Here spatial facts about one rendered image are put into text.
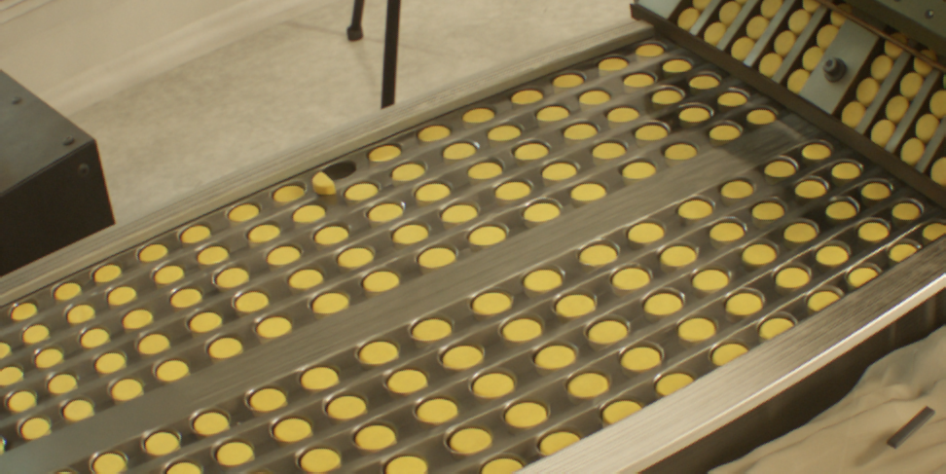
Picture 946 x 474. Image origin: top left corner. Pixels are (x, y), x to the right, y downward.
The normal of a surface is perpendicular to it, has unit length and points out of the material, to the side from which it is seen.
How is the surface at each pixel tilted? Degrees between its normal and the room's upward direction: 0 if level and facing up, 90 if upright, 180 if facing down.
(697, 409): 0
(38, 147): 0
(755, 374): 0
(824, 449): 14
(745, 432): 90
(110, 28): 90
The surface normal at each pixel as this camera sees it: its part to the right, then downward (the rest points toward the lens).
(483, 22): -0.12, -0.84
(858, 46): -0.62, -0.44
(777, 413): 0.51, 0.40
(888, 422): 0.10, -0.76
